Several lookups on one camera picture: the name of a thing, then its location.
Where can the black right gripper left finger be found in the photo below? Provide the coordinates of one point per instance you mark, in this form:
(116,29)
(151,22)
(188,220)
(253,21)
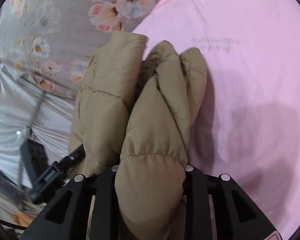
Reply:
(86,208)

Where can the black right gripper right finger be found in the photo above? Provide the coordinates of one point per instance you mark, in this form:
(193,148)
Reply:
(219,207)

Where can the pink printed bed sheet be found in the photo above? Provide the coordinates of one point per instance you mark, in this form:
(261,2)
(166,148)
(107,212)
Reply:
(248,125)

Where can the silver satin curtain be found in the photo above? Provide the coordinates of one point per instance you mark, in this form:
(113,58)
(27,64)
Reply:
(22,106)

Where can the olive quilted puffer jacket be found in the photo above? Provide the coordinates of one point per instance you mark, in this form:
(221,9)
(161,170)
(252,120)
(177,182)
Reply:
(136,112)

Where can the grey floral blanket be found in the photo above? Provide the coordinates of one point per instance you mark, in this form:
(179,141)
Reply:
(50,42)

